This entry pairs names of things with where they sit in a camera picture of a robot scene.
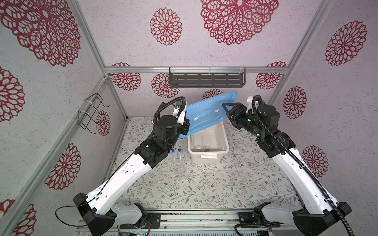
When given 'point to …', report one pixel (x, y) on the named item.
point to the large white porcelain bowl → (198, 148)
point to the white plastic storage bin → (216, 137)
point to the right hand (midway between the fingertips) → (224, 104)
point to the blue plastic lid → (202, 113)
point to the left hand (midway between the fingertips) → (182, 114)
